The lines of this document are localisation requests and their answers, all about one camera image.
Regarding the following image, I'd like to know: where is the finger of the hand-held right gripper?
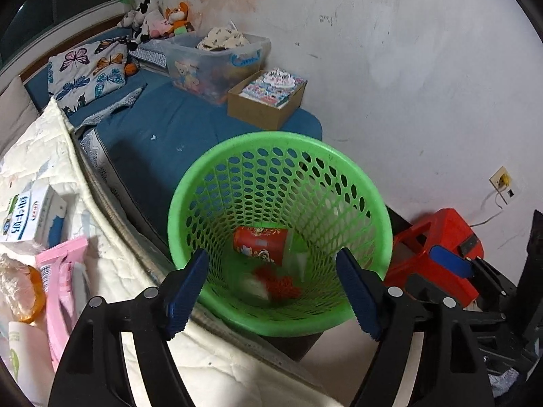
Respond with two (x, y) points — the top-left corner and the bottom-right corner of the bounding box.
(429, 244), (518, 302)
(403, 273), (443, 299)

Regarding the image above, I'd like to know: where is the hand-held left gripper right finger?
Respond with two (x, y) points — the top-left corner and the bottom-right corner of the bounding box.
(335, 247), (497, 407)

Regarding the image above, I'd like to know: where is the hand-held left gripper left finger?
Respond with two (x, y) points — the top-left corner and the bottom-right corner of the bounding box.
(48, 248), (210, 407)

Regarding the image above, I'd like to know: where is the green plastic mesh basket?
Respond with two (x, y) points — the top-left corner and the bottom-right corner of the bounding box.
(167, 131), (393, 339)

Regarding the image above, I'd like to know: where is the white milk carton box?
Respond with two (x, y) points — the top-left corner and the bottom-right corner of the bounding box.
(0, 180), (69, 249)

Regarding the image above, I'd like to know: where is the red plastic stool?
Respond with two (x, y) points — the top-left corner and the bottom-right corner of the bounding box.
(384, 208), (484, 308)

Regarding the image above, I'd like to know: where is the white crumpled tissue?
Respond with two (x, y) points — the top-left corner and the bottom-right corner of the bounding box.
(238, 273), (272, 302)

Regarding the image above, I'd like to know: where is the clear plastic cup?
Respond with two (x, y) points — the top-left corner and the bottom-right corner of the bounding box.
(285, 231), (315, 283)

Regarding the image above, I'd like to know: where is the red crumpled wrapper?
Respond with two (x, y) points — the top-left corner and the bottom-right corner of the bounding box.
(255, 265), (303, 304)

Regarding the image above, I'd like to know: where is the red paper cup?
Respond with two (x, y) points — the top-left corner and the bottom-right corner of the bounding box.
(232, 226), (293, 267)

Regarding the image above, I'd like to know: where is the pink plastic packet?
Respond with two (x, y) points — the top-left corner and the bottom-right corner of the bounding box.
(35, 237), (90, 371)

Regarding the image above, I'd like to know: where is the blue bed sheet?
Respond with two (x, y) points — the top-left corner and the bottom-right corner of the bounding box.
(23, 25), (323, 238)

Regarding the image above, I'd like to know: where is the clear orange plastic wrapper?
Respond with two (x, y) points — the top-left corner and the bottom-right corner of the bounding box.
(0, 254), (46, 325)

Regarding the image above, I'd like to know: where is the white green packet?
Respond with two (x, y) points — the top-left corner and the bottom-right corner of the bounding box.
(6, 320), (52, 405)

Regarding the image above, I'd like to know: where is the brown cardboard box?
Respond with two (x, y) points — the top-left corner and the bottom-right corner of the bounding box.
(227, 70), (308, 131)

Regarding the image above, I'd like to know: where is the blue white patterned cloth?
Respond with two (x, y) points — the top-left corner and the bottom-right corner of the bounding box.
(74, 87), (147, 130)

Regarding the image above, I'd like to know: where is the white printed quilt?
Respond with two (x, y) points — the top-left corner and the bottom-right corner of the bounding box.
(0, 97), (340, 407)

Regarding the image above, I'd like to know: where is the clear plastic storage box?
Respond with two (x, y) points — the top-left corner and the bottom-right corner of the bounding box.
(163, 32), (272, 106)

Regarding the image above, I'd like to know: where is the black white patterned cloth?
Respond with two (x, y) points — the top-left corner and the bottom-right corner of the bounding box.
(127, 46), (168, 69)

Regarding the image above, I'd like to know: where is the butterfly print pillow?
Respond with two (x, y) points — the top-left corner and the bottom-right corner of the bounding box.
(46, 36), (130, 113)

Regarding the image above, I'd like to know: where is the cream patterned cloth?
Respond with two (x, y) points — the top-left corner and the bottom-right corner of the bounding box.
(196, 26), (251, 52)

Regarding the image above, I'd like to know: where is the brown wooden ledge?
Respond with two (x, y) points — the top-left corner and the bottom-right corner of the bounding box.
(19, 14), (126, 82)

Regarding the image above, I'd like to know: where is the orange fox plush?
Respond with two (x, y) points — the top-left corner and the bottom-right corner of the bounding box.
(163, 2), (196, 38)

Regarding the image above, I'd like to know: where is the grey white plush toy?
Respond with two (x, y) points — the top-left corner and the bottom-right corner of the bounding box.
(122, 8), (143, 30)

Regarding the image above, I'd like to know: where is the black white cow plush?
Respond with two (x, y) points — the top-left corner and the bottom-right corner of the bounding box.
(129, 0), (165, 43)

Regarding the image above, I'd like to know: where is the dark window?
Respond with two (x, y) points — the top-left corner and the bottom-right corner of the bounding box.
(0, 0), (128, 73)

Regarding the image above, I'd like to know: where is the white cable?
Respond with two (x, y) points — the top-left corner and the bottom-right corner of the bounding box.
(467, 184), (507, 227)

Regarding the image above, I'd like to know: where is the yellowed wall socket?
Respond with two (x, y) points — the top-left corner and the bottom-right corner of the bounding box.
(489, 165), (511, 191)

